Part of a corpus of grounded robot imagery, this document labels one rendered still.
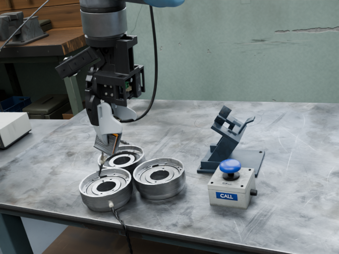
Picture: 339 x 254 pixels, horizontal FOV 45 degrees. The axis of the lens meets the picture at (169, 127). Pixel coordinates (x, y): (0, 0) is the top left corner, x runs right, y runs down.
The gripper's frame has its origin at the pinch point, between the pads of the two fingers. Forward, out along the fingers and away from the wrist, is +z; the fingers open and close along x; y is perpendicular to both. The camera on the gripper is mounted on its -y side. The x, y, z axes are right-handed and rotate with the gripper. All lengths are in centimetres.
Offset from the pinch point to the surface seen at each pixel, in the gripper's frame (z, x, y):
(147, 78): 60, 161, -79
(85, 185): 10.8, -4.1, -3.8
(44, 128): 35, 46, -61
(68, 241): 41.6, 6.1, -21.1
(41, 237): 82, 35, -65
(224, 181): 5.5, 1.2, 23.8
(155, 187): 8.3, -2.0, 11.2
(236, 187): 5.1, -0.2, 26.4
